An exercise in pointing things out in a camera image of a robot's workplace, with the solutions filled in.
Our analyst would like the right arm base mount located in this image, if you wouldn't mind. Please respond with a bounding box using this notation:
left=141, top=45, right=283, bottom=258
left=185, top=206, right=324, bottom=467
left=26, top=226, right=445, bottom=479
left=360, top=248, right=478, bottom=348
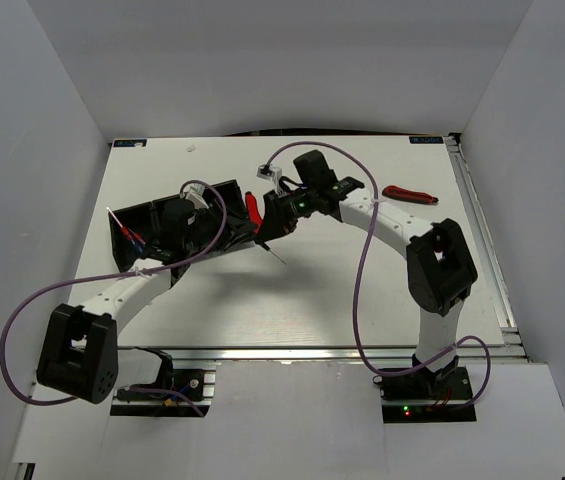
left=373, top=367, right=477, bottom=425

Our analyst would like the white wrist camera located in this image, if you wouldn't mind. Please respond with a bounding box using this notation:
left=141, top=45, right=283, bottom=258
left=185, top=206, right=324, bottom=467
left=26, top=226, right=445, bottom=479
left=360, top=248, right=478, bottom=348
left=180, top=183, right=209, bottom=209
left=256, top=164, right=283, bottom=194

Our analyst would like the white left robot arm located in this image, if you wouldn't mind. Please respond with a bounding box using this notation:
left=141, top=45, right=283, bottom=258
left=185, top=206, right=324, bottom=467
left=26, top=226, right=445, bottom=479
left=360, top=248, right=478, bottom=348
left=36, top=194, right=262, bottom=404

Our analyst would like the aluminium rail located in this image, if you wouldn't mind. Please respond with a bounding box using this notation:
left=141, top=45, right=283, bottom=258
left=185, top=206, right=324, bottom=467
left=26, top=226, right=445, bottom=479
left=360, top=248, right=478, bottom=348
left=443, top=133, right=530, bottom=363
left=161, top=345, right=418, bottom=362

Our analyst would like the blue label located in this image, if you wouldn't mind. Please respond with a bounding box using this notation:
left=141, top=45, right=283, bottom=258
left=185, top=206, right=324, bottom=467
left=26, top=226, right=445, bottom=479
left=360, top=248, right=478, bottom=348
left=112, top=139, right=147, bottom=148
left=408, top=135, right=445, bottom=145

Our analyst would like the blue label right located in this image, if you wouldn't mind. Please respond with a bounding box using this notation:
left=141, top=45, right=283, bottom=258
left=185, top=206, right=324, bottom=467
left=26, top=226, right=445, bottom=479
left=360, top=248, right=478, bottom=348
left=408, top=135, right=445, bottom=145

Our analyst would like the aluminium right side rail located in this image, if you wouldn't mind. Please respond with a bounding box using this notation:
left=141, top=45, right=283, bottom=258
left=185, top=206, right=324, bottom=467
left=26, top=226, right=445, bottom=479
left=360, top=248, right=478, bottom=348
left=443, top=133, right=530, bottom=363

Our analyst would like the black three-compartment tray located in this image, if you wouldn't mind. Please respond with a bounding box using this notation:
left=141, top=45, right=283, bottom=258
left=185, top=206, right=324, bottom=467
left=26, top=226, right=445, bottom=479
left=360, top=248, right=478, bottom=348
left=108, top=180, right=258, bottom=272

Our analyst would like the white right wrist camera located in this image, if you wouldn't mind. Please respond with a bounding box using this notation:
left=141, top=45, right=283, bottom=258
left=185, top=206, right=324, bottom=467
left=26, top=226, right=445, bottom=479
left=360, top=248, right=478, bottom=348
left=256, top=164, right=283, bottom=194

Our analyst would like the blue label left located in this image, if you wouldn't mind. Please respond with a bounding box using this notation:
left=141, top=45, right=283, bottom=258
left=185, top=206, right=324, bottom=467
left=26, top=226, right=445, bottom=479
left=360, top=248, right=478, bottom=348
left=112, top=139, right=147, bottom=148

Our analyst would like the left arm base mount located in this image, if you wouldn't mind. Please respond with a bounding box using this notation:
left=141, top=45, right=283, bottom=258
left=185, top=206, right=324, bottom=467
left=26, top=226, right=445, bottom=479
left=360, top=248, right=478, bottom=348
left=114, top=369, right=215, bottom=405

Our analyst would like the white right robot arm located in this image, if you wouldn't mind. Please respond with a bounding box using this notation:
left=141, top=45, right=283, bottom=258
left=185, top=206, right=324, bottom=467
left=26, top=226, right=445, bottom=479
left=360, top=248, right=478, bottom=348
left=255, top=149, right=478, bottom=399

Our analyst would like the green black precision screwdriver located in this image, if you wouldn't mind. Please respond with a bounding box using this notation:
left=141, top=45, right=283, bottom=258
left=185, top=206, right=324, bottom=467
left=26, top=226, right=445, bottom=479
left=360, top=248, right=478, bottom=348
left=260, top=243, right=287, bottom=265

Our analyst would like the aluminium front rail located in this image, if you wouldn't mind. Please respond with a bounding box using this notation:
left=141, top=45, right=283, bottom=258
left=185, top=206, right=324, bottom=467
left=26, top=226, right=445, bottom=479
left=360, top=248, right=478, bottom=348
left=161, top=345, right=418, bottom=362

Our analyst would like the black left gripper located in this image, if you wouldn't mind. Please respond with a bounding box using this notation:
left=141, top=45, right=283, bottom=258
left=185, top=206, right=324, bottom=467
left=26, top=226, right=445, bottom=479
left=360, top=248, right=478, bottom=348
left=183, top=199, right=258, bottom=254

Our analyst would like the red black utility knife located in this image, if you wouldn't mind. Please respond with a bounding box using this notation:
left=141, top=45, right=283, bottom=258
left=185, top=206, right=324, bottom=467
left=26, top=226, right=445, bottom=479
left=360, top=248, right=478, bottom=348
left=245, top=191, right=263, bottom=233

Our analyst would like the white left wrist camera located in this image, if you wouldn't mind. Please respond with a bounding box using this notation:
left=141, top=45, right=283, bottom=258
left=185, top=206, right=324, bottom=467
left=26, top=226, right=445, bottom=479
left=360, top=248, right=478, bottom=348
left=180, top=183, right=209, bottom=209

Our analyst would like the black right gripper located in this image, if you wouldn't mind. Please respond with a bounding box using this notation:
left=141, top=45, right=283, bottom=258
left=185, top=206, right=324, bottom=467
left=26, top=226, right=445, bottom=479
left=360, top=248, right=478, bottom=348
left=255, top=186, right=317, bottom=245

